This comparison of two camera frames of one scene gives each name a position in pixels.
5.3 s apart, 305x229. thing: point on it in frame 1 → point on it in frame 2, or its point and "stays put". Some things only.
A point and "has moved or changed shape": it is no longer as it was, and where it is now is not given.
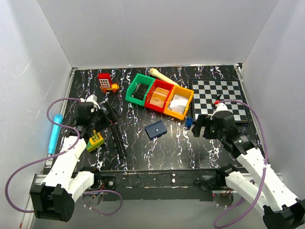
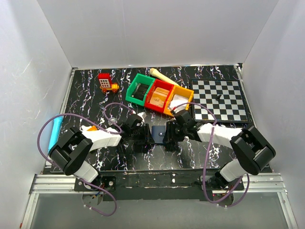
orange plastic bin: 178,102 stays put
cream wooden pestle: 159,76 stays put
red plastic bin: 157,95 stays put
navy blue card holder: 156,129 has moved or changed shape
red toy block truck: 105,82 stays put
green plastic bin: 139,89 stays put
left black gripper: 111,115 → 147,138
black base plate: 177,184 stays put
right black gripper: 196,128 → 169,136
